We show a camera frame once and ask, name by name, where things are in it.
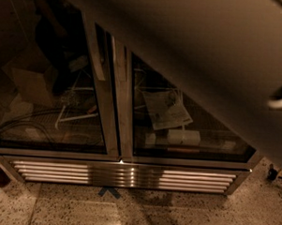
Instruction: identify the paper manual inside fridge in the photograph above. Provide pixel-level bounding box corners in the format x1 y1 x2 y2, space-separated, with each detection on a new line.
142 90 193 130

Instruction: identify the small white block inside fridge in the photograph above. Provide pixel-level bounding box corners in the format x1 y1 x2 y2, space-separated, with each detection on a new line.
145 132 156 145

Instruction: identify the black caster wheel cart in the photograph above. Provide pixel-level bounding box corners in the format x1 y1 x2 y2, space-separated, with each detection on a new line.
267 164 282 181

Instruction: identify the stainless glass door refrigerator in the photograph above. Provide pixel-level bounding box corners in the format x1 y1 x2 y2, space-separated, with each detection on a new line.
0 0 260 194

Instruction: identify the left fridge door handle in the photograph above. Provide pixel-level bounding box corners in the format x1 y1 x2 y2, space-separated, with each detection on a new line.
82 12 106 81

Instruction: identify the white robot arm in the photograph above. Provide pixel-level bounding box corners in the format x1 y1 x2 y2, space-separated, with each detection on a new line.
67 0 282 169

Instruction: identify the blue tape floor marker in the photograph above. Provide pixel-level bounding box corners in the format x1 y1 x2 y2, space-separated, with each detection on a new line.
98 187 122 199

